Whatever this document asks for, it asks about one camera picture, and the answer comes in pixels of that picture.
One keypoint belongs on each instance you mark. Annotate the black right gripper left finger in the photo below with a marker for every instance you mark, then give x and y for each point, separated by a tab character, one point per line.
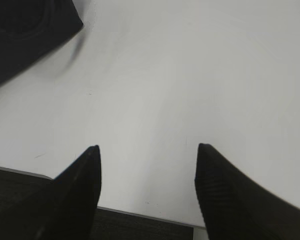
74	196

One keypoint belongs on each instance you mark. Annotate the navy blue lunch bag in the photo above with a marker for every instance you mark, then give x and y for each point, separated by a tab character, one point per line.
31	29

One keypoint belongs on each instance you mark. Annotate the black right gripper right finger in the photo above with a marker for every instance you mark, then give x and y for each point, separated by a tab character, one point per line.
234	207

